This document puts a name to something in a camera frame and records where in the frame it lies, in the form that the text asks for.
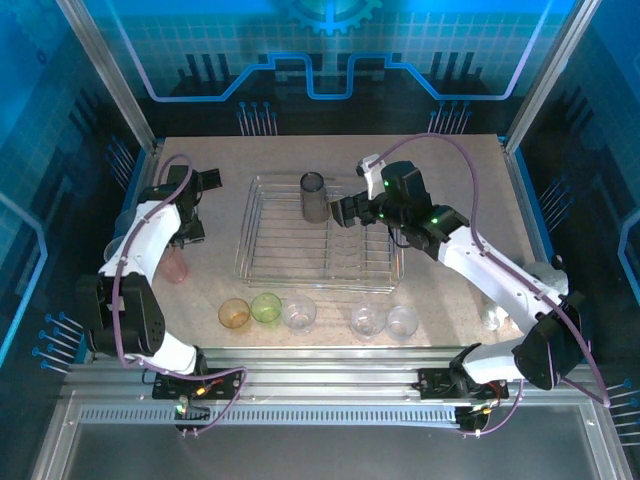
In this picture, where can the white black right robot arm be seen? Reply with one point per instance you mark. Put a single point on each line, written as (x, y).
(500, 280)

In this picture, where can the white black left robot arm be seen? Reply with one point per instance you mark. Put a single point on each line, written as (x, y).
(145, 240)

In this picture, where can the orange small plastic cup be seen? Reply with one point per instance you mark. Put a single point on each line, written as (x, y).
(234, 315)

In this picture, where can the grey metal bottom plate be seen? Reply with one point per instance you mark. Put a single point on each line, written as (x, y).
(325, 455)

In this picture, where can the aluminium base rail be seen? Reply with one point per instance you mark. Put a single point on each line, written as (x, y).
(325, 370)

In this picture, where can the aluminium frame post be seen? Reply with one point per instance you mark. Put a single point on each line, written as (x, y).
(550, 75)
(111, 75)

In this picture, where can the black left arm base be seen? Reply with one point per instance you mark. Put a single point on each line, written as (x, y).
(170, 387)

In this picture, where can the pink tall plastic cup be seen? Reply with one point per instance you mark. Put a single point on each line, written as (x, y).
(176, 267)

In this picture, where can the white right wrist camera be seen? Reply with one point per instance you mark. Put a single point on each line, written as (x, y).
(370, 172)

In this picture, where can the aluminium table side rail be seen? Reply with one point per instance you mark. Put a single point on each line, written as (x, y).
(149, 160)
(524, 200)

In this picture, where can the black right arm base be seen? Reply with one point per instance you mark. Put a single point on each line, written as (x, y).
(435, 385)

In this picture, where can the clear small plastic cup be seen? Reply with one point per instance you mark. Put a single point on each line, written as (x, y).
(402, 323)
(368, 320)
(299, 314)

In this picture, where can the green small plastic cup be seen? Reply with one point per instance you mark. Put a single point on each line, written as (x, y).
(266, 309)

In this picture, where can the small black knob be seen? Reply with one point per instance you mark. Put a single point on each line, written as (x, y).
(556, 260)

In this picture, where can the blue tall plastic cup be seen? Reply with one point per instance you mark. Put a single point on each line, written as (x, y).
(112, 250)

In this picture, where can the small black connector box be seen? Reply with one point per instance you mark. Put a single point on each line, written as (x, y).
(472, 422)
(192, 414)

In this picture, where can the grey tall plastic cup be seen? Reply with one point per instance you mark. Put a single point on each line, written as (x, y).
(315, 200)

